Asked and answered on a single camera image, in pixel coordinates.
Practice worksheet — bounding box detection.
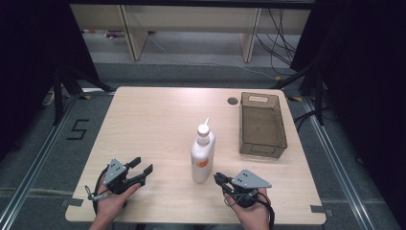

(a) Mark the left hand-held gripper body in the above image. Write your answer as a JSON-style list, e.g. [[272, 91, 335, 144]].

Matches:
[[101, 157, 147, 196]]

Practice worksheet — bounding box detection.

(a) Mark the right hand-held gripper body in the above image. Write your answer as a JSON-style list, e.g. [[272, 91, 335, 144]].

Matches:
[[222, 169, 273, 209]]

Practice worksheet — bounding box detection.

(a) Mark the white pump bottle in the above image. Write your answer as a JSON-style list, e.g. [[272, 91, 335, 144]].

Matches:
[[190, 117, 216, 184]]

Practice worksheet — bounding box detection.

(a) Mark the brown transparent plastic basket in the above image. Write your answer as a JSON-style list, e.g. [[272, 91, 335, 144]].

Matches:
[[238, 91, 288, 160]]

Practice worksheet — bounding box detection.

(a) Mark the person's left hand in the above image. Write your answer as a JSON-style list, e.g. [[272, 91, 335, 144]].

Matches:
[[95, 173, 142, 224]]

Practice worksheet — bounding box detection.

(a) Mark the person's right hand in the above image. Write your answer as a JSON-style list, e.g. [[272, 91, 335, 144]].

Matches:
[[222, 187, 272, 230]]

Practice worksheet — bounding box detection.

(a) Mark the grey tape patch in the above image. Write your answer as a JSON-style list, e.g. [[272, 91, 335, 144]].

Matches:
[[309, 204, 335, 219], [60, 197, 84, 208]]

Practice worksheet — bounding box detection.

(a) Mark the black metal stand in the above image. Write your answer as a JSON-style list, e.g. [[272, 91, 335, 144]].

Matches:
[[271, 58, 327, 127], [52, 61, 117, 127]]

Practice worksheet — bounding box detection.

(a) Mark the black curtain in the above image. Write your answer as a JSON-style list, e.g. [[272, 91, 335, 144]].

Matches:
[[0, 0, 102, 162], [288, 0, 406, 224]]

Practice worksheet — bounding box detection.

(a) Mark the white desk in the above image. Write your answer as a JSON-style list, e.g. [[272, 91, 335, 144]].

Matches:
[[69, 3, 312, 64]]

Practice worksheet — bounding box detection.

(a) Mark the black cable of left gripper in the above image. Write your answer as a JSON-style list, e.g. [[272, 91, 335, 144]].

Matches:
[[91, 165, 111, 216]]

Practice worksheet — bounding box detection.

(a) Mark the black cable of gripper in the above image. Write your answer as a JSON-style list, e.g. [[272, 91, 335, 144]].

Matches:
[[255, 191, 276, 230], [91, 165, 111, 216]]

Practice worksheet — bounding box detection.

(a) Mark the grey cable plug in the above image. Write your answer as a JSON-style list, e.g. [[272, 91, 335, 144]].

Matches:
[[83, 185, 111, 202]]

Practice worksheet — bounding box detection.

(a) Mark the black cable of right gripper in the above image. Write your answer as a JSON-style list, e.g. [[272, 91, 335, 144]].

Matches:
[[255, 191, 276, 230]]

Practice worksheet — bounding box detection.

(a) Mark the metal floor rail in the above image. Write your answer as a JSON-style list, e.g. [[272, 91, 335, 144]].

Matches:
[[301, 95, 375, 230], [0, 94, 81, 230]]

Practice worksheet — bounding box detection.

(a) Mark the bundle of black floor cables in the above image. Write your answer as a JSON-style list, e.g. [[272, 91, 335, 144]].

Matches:
[[254, 7, 302, 78]]

